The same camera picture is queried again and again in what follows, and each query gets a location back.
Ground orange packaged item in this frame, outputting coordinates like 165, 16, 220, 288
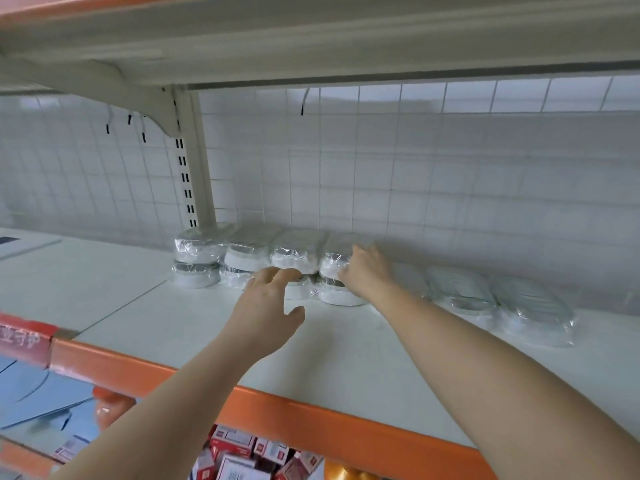
92, 387, 137, 432

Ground person's right forearm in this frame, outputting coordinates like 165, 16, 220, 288
375, 285, 640, 480

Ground stacks of clear-lid soap dishes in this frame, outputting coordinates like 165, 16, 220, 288
168, 225, 369, 309

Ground blue tub of red packets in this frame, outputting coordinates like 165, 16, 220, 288
188, 425, 329, 480

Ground blue paper sheet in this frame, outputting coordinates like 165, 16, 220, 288
0, 355, 96, 431

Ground person's left forearm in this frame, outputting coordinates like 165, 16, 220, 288
50, 335, 271, 480

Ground pink printed label strip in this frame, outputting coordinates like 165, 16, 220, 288
0, 313, 59, 369

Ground orange metal store shelving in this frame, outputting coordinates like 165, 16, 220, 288
0, 0, 640, 480

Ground person's left hand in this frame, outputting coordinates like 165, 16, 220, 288
222, 267, 308, 361

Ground person's right hand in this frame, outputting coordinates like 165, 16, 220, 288
338, 245, 399, 306

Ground orange plastic bottle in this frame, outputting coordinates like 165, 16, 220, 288
325, 463, 381, 480

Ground white flat carton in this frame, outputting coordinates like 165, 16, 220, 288
0, 229, 63, 261

